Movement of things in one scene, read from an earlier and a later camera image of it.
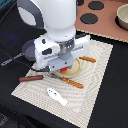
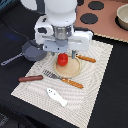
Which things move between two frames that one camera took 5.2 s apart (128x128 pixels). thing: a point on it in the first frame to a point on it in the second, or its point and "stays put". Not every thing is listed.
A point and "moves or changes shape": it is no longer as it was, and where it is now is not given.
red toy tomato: x=64 y=69 moves or changes shape
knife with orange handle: x=87 y=58 stays put
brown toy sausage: x=31 y=78 stays put
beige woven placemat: x=71 y=98 stays put
